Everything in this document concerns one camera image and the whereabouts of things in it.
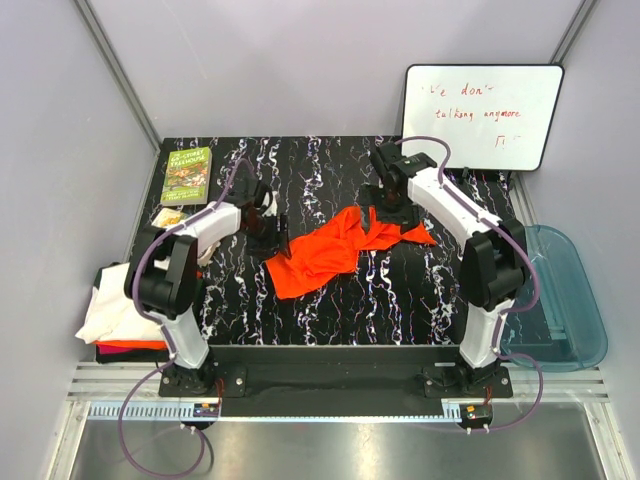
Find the white dry erase board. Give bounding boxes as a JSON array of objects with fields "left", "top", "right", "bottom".
[{"left": 402, "top": 65, "right": 564, "bottom": 172}]

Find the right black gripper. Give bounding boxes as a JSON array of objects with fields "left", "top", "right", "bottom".
[{"left": 359, "top": 184, "right": 420, "bottom": 235}]

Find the green treehouse book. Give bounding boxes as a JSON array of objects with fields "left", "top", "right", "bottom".
[{"left": 160, "top": 147, "right": 212, "bottom": 207}]

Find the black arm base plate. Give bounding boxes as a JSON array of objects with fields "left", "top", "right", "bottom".
[{"left": 159, "top": 346, "right": 513, "bottom": 399}]

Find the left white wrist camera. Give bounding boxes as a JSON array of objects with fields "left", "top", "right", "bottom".
[{"left": 259, "top": 191, "right": 279, "bottom": 217}]

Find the teal plastic bin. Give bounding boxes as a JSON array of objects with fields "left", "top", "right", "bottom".
[{"left": 501, "top": 225, "right": 608, "bottom": 373}]

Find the orange folded t shirt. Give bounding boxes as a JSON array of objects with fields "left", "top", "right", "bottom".
[{"left": 95, "top": 340, "right": 167, "bottom": 350}]

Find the black marbled table mat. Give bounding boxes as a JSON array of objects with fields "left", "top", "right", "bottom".
[{"left": 140, "top": 136, "right": 469, "bottom": 346}]

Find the dark folded t shirt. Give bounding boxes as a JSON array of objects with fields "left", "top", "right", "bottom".
[{"left": 95, "top": 346, "right": 169, "bottom": 364}]

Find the grey cable duct rail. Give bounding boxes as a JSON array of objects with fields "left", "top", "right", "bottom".
[{"left": 88, "top": 401, "right": 221, "bottom": 422}]

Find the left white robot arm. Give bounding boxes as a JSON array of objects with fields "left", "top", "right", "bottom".
[{"left": 124, "top": 180, "right": 290, "bottom": 396}]

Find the white folded t shirt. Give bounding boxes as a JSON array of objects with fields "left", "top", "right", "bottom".
[{"left": 75, "top": 263, "right": 165, "bottom": 344}]

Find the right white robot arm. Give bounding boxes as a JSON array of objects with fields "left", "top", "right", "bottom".
[{"left": 358, "top": 142, "right": 530, "bottom": 397}]

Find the yellow small book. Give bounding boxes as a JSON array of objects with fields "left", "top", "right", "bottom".
[{"left": 151, "top": 208, "right": 189, "bottom": 229}]

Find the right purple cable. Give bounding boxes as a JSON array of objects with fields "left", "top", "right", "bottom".
[{"left": 397, "top": 135, "right": 546, "bottom": 436}]

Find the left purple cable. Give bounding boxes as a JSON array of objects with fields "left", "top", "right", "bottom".
[{"left": 117, "top": 158, "right": 256, "bottom": 476}]

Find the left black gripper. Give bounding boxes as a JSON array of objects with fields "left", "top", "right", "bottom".
[{"left": 242, "top": 212, "right": 290, "bottom": 260}]

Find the purple cable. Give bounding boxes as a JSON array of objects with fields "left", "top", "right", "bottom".
[
  {"left": 397, "top": 135, "right": 546, "bottom": 436},
  {"left": 117, "top": 158, "right": 256, "bottom": 476}
]

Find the orange t shirt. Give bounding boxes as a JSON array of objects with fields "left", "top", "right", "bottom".
[
  {"left": 95, "top": 340, "right": 167, "bottom": 350},
  {"left": 266, "top": 206, "right": 435, "bottom": 300}
]

